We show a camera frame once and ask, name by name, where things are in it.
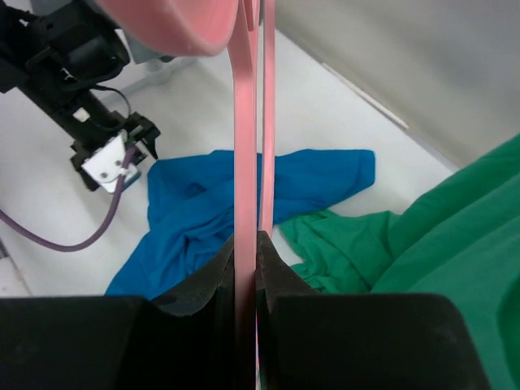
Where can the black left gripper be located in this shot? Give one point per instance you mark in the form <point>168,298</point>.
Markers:
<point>84,118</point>

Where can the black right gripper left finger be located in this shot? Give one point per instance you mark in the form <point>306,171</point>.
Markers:
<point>180,340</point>

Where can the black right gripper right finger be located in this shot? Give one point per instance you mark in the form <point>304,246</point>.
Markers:
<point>311,340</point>

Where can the blue t shirt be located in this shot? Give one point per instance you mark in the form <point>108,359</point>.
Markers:
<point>191,214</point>

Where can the pink hanger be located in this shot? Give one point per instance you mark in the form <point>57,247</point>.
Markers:
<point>246,30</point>

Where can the green tank top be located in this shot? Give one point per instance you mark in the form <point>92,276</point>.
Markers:
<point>459,240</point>

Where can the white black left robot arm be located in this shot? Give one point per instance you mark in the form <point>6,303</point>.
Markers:
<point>58,61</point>

